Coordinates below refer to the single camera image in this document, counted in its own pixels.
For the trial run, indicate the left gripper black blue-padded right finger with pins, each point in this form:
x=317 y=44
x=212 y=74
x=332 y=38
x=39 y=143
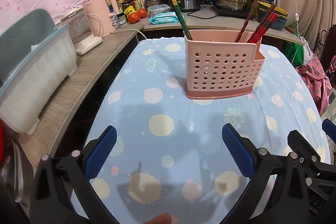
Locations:
x=276 y=192

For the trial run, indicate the pink electric kettle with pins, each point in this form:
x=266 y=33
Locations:
x=102 y=16

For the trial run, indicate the red chopstick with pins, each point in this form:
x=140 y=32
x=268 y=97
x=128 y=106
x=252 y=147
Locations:
x=267 y=27
x=267 y=19

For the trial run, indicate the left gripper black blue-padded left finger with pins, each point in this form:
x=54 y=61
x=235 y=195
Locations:
x=62 y=192

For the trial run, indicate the red tomato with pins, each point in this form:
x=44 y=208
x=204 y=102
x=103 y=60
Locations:
x=142 y=13
x=133 y=18

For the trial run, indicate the clear food container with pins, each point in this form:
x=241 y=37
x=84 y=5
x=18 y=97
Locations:
x=157 y=9

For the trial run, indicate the light blue dotted tablecloth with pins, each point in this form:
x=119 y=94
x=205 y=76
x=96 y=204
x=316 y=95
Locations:
x=170 y=157

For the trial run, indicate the grey back counter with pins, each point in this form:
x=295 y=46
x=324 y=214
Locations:
x=219 y=22

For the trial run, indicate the black induction cooktop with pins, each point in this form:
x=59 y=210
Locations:
x=229 y=13

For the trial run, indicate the dark purple-red chopstick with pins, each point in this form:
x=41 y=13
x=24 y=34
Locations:
x=249 y=17

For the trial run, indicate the wooden side counter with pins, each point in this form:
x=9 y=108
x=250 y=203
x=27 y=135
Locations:
x=65 y=101

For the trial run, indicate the small lidded steel pot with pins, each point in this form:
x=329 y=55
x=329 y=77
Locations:
x=150 y=3

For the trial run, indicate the oil bottle yellow label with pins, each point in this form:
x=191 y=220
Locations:
x=138 y=4

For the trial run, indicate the person's right hand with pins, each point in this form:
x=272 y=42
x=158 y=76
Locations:
x=164 y=218

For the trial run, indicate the pink perforated utensil holder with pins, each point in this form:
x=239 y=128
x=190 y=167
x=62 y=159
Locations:
x=217 y=67

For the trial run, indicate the dark maroon chopstick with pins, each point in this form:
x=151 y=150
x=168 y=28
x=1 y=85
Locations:
x=176 y=9

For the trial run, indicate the red tomato right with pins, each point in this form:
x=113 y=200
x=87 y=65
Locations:
x=142 y=13

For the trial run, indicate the white clear blender jug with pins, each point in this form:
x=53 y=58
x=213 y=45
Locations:
x=80 y=32

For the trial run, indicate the blue wet wipes pack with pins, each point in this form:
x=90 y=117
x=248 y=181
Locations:
x=164 y=18

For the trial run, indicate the red tomato left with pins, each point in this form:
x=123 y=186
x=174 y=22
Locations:
x=133 y=18

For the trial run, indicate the yellow snack packet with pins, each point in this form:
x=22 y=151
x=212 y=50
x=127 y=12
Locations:
x=129 y=10

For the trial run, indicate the green chopstick with gold band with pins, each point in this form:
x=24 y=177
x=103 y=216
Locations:
x=185 y=28

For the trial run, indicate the white dish rack bin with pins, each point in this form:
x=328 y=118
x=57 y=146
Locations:
x=36 y=56

